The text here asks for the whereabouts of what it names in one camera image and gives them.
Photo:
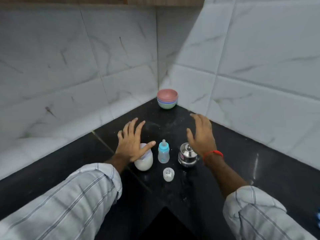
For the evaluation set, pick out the person's right hand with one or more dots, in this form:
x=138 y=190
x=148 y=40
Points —
x=203 y=139

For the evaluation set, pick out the person's left hand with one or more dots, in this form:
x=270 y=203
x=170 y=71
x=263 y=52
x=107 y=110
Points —
x=130 y=144

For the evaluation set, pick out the jar of white powder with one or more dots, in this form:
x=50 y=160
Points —
x=143 y=164

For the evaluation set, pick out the small steel kettle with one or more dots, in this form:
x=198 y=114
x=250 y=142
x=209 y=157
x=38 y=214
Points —
x=186 y=157

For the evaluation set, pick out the clear baby bottle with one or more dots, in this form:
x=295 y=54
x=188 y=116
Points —
x=163 y=157

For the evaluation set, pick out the translucent white bottle cap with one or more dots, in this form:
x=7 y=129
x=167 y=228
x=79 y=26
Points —
x=168 y=174

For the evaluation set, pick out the person's right forearm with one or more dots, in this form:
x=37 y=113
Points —
x=225 y=174

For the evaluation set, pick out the green bowl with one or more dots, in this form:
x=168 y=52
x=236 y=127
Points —
x=167 y=106

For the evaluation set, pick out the blue bowl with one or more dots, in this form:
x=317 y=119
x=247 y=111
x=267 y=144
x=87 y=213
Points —
x=167 y=101

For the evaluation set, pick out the pink bowl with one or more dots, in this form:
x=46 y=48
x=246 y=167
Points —
x=167 y=93

